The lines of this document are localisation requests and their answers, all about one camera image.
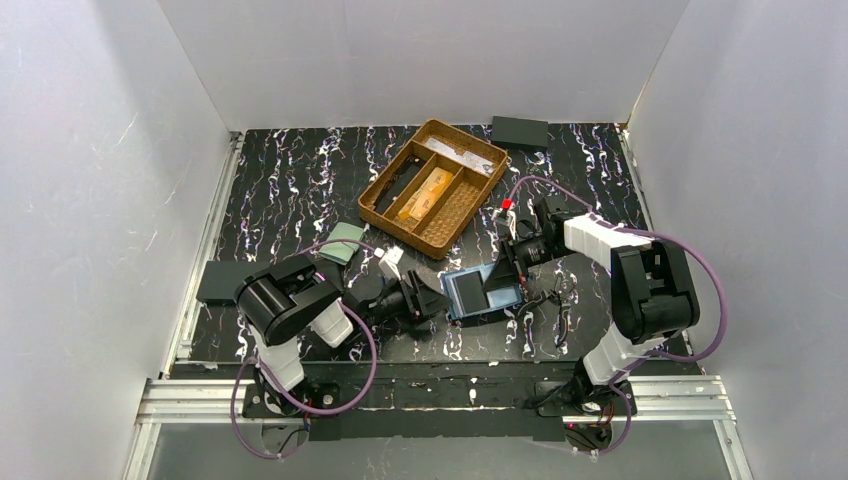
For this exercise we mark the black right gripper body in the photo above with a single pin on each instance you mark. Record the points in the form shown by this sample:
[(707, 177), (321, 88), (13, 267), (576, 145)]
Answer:
[(515, 263)]

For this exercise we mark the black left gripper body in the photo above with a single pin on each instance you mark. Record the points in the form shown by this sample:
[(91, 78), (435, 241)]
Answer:
[(411, 302)]

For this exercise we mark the black card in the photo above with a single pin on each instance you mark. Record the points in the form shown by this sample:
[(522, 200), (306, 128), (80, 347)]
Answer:
[(470, 294)]

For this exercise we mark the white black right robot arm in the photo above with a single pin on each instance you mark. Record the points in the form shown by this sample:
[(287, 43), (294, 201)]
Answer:
[(652, 293)]

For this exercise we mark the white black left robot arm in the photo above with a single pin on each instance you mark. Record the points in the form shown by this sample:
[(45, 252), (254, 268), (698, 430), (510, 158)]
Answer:
[(297, 294)]

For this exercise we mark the green card holder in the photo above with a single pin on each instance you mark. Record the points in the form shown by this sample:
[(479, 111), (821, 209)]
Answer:
[(343, 245)]

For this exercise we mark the orange cards in tray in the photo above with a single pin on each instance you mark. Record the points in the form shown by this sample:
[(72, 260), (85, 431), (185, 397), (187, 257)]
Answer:
[(424, 198)]

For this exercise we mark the silver cards in tray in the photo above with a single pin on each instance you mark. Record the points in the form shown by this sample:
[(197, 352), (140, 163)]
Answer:
[(464, 157)]

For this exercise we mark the black cards in tray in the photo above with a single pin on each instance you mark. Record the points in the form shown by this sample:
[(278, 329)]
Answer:
[(397, 182)]

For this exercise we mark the woven brown divided tray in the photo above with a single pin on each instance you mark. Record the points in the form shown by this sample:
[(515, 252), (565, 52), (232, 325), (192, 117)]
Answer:
[(439, 229)]

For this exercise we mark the black box at back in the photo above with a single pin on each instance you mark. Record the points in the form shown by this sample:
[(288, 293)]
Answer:
[(517, 133)]

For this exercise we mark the black box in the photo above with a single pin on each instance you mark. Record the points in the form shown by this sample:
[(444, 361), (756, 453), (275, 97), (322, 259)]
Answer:
[(220, 279), (517, 133)]

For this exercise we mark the black box at left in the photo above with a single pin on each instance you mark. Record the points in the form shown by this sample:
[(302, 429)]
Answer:
[(220, 279)]

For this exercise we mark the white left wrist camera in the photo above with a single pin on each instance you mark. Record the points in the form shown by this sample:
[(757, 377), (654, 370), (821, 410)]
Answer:
[(388, 261)]

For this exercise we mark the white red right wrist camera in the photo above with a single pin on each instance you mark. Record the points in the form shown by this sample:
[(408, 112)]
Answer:
[(505, 219)]

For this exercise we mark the aluminium base frame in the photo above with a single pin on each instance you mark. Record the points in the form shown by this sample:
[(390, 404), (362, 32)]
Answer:
[(439, 400)]

